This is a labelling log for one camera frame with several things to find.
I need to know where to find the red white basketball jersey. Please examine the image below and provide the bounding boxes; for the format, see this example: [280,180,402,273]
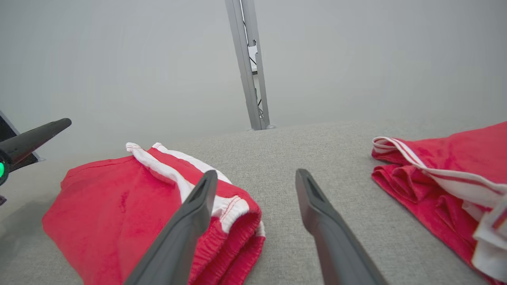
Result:
[371,121,507,285]

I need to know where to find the red white sports shorts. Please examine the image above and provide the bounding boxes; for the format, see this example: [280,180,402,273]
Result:
[42,142,266,285]

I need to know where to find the grey metal partition post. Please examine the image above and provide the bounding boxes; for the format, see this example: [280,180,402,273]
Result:
[225,0,277,131]

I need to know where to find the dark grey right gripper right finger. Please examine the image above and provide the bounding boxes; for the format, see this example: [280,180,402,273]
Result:
[295,169,389,285]

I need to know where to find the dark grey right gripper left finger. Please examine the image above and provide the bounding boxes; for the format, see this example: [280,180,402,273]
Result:
[124,170,218,285]

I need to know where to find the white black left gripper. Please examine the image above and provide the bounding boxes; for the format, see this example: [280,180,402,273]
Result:
[0,118,72,186]

